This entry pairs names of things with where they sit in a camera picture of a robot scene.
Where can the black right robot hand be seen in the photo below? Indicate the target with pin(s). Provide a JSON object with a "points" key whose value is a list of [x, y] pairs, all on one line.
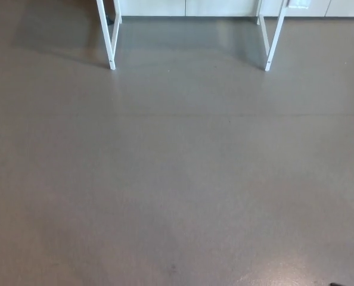
{"points": [[335, 284]]}

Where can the white cabinet door panel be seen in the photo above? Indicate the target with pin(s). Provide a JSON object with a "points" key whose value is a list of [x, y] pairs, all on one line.
{"points": [[153, 7], [350, 7], [224, 7]]}

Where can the white table leg frame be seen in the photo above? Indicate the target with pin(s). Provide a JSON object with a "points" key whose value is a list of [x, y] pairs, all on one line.
{"points": [[112, 64], [268, 66]]}

